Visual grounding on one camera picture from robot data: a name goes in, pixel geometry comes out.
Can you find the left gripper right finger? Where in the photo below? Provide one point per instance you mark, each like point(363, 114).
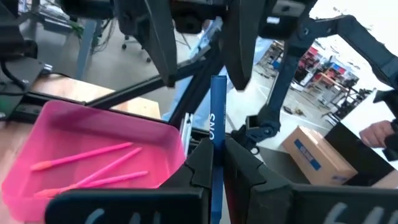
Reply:
point(295, 205)

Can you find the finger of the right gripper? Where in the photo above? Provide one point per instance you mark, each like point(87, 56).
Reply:
point(158, 37)
point(242, 46)

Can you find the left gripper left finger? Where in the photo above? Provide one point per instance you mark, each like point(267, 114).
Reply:
point(140, 205)

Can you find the pink pencil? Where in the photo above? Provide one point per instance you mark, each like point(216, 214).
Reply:
point(118, 161)
point(81, 155)
point(124, 176)

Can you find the dark blue crayon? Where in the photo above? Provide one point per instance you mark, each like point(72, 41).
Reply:
point(218, 109)

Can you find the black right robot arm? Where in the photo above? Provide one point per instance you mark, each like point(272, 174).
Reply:
point(15, 46)

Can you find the cardboard box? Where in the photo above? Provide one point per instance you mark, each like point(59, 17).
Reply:
point(320, 158)

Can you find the pink plastic bin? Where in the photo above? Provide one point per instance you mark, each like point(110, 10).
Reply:
point(93, 130)

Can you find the person's hand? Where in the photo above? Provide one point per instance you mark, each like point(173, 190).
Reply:
point(376, 133)

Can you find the grey metal table frame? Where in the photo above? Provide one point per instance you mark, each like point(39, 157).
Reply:
point(85, 49)

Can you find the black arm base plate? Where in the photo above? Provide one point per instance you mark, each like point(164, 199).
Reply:
point(21, 74)

